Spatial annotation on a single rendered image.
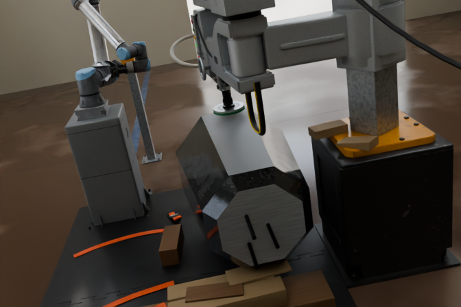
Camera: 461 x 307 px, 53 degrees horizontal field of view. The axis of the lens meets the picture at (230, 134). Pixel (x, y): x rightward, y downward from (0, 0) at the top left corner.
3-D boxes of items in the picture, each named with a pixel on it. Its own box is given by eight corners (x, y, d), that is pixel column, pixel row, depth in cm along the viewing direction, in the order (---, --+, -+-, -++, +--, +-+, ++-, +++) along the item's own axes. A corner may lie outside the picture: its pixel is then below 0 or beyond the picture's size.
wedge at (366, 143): (379, 144, 242) (378, 135, 240) (369, 151, 236) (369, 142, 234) (344, 138, 256) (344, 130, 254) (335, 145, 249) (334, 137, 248)
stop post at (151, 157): (162, 153, 491) (138, 51, 453) (161, 160, 473) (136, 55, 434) (143, 156, 490) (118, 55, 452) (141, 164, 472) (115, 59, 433)
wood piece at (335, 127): (340, 126, 273) (339, 119, 271) (348, 131, 264) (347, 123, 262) (308, 134, 269) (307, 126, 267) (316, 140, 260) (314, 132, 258)
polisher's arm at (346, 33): (388, 41, 264) (386, -5, 255) (417, 51, 232) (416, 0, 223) (260, 64, 261) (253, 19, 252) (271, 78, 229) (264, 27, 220)
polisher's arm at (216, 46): (279, 105, 244) (267, 11, 227) (237, 116, 239) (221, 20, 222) (239, 78, 311) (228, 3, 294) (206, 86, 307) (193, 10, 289)
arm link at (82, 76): (75, 94, 349) (69, 71, 343) (92, 88, 363) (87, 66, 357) (88, 95, 341) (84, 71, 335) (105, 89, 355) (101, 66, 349)
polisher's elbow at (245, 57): (264, 65, 254) (259, 29, 247) (271, 72, 236) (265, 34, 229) (230, 71, 253) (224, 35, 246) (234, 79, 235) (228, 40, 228)
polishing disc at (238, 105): (212, 115, 309) (212, 113, 309) (214, 105, 329) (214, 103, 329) (244, 110, 307) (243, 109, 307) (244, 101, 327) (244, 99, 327)
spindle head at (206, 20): (250, 79, 288) (239, 6, 273) (217, 87, 284) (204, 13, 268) (234, 69, 321) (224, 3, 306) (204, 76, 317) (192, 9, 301)
